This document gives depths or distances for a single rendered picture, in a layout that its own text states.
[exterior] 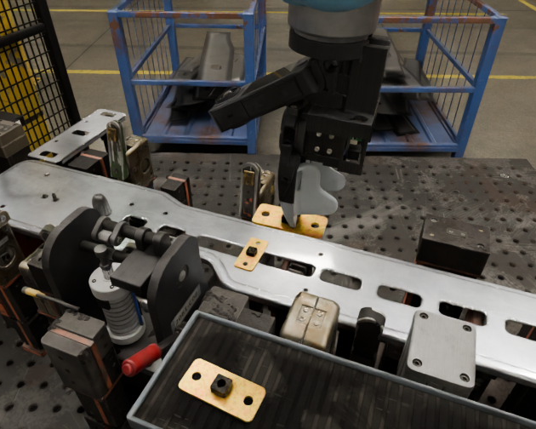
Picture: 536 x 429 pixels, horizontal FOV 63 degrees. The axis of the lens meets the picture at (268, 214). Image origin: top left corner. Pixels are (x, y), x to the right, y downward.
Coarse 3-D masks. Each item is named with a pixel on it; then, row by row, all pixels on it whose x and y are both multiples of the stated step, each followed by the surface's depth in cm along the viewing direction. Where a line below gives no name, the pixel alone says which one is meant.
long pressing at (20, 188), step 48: (0, 192) 98; (48, 192) 98; (96, 192) 98; (144, 192) 98; (240, 240) 85; (288, 240) 85; (240, 288) 75; (288, 288) 76; (336, 288) 76; (432, 288) 76; (480, 288) 76; (384, 336) 68; (480, 336) 68; (528, 384) 63
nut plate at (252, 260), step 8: (256, 240) 85; (264, 240) 85; (248, 248) 82; (256, 248) 82; (264, 248) 83; (240, 256) 81; (248, 256) 81; (256, 256) 81; (240, 264) 80; (248, 264) 80; (256, 264) 80
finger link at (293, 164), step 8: (288, 136) 41; (288, 144) 40; (288, 152) 41; (280, 160) 41; (288, 160) 41; (296, 160) 41; (280, 168) 42; (288, 168) 41; (296, 168) 42; (280, 176) 42; (288, 176) 42; (280, 184) 43; (288, 184) 42; (280, 192) 44; (288, 192) 44; (280, 200) 45; (288, 200) 45
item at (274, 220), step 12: (264, 204) 53; (264, 216) 51; (276, 216) 51; (300, 216) 52; (312, 216) 52; (276, 228) 50; (288, 228) 50; (300, 228) 50; (312, 228) 50; (324, 228) 50
